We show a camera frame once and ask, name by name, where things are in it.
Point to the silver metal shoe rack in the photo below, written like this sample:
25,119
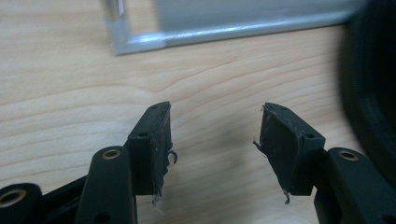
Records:
199,18

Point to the black shoe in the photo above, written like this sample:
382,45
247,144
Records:
370,93

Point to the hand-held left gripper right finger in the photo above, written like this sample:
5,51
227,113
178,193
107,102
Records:
286,149

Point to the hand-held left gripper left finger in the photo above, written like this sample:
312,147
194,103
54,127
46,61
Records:
149,149

